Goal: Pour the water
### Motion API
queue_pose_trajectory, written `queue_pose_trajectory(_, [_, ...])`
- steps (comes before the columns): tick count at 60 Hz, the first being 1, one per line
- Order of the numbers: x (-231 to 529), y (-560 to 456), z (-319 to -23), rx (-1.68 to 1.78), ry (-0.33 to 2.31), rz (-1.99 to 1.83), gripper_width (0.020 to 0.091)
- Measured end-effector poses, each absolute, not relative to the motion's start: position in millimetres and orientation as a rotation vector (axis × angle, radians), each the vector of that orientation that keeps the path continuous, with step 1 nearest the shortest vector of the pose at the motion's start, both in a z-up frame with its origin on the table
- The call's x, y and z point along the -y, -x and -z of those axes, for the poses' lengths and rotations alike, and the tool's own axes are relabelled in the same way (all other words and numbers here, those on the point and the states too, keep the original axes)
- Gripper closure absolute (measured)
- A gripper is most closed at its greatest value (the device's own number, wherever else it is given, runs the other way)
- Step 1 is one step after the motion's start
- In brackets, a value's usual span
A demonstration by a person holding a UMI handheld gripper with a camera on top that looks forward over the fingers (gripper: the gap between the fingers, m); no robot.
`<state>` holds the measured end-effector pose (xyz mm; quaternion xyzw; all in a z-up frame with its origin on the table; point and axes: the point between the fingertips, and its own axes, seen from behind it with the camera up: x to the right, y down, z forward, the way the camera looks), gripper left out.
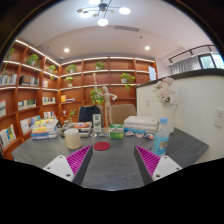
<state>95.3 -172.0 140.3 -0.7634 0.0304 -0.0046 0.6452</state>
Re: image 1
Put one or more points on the white wall switch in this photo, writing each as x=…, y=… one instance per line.
x=148, y=101

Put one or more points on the ceiling air vent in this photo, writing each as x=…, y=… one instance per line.
x=127, y=28

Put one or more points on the small printed badge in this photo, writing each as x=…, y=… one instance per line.
x=103, y=135
x=149, y=136
x=93, y=135
x=139, y=135

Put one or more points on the stack of galaxy-cover books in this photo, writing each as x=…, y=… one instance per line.
x=80, y=126

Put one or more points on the orange wooden shelf unit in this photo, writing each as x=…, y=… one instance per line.
x=33, y=96

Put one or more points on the white wall socket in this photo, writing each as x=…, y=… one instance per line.
x=219, y=117

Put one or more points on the wooden artist mannequin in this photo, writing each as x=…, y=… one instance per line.
x=107, y=100

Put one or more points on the stack of colourful books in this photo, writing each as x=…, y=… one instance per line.
x=44, y=130

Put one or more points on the tan upholstered chair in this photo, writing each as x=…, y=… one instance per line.
x=123, y=113

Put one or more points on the recessed ceiling spotlight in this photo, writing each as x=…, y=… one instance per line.
x=66, y=50
x=147, y=48

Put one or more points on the stack of white books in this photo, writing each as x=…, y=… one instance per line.
x=140, y=123

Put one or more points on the black ceiling track rail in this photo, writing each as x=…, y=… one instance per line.
x=191, y=51

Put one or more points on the dark blue chair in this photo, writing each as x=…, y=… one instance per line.
x=88, y=113

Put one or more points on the flat round red coaster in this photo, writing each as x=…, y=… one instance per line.
x=102, y=146

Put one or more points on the dark-framed window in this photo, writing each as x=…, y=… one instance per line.
x=208, y=61

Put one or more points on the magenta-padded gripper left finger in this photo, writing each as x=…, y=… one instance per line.
x=63, y=168

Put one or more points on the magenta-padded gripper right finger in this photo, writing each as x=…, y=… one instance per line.
x=163, y=168

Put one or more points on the branched ceiling chandelier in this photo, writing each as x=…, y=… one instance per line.
x=102, y=22

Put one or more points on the cream ceramic mug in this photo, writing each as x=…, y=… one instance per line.
x=73, y=139

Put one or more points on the pink and white flower bouquet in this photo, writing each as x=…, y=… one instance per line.
x=164, y=91

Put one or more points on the grey window curtain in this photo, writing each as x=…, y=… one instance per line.
x=185, y=65

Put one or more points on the clear blue-capped water bottle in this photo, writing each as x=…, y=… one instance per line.
x=160, y=140

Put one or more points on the green and white tissue box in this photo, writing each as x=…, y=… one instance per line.
x=116, y=132

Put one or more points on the tall green and white carton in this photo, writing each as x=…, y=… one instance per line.
x=97, y=123

